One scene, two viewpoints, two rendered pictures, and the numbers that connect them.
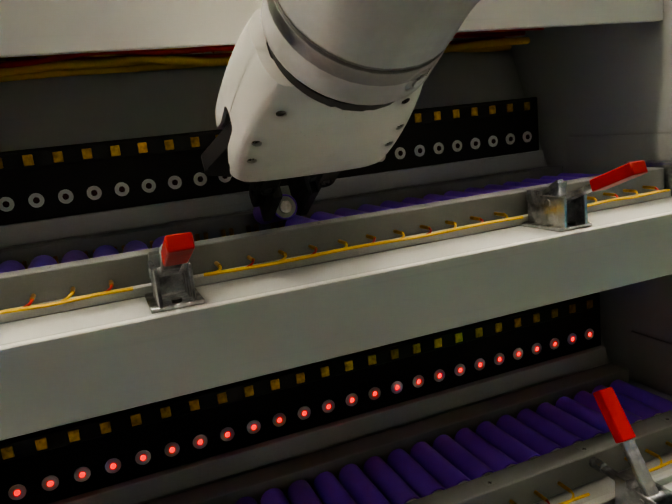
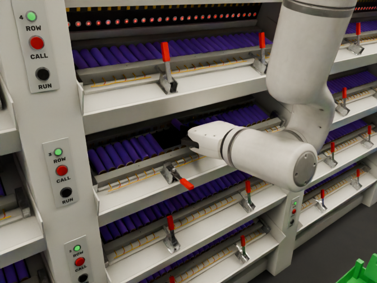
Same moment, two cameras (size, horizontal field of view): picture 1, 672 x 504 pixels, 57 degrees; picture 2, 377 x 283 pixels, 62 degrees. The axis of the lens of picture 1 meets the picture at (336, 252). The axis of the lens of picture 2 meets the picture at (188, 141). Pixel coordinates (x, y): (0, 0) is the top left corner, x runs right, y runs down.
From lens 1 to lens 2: 0.54 m
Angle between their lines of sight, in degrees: 38
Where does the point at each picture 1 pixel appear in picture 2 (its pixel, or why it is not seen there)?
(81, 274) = (146, 168)
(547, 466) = (229, 192)
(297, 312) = (197, 179)
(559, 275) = not seen: hidden behind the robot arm
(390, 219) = not seen: hidden behind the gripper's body
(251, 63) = (215, 151)
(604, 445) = (242, 186)
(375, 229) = not seen: hidden behind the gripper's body
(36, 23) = (152, 112)
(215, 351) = (179, 190)
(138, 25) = (175, 108)
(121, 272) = (155, 165)
